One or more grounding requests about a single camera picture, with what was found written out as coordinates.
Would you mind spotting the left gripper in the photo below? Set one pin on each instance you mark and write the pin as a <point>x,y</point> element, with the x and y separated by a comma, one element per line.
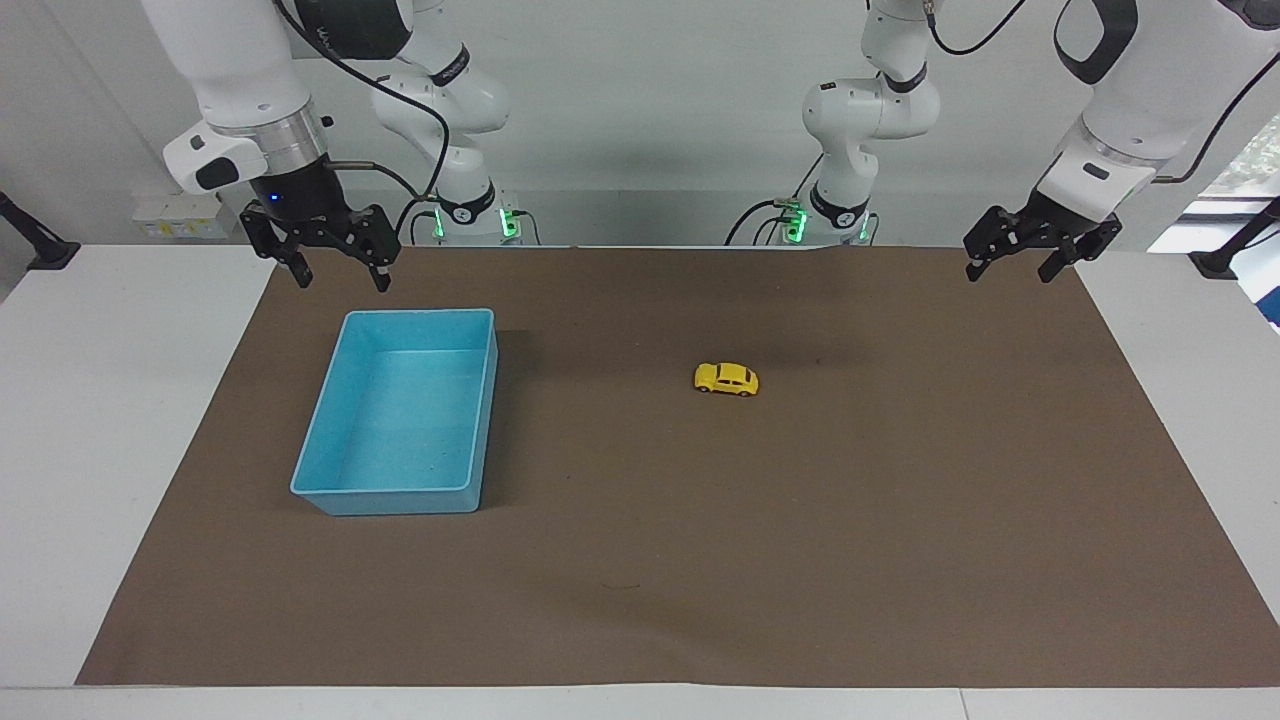
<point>1055,220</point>

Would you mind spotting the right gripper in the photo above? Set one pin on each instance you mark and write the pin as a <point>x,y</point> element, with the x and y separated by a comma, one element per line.
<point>295,195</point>

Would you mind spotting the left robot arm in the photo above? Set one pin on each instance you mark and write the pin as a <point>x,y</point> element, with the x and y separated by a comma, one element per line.
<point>870,110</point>

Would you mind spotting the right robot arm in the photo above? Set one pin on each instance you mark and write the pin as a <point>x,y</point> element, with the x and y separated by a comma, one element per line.
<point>235,60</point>

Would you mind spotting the yellow toy beetle car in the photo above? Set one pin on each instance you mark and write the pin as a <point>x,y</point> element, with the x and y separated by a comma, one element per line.
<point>727,378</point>

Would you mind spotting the black stand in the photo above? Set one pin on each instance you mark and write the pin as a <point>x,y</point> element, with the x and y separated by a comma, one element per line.
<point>35,240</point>
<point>1235,245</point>

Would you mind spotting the light blue plastic bin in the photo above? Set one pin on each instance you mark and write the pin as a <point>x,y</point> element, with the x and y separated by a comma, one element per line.
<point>410,420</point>

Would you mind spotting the white wall socket box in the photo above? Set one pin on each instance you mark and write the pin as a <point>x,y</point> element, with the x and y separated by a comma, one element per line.
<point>180,217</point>

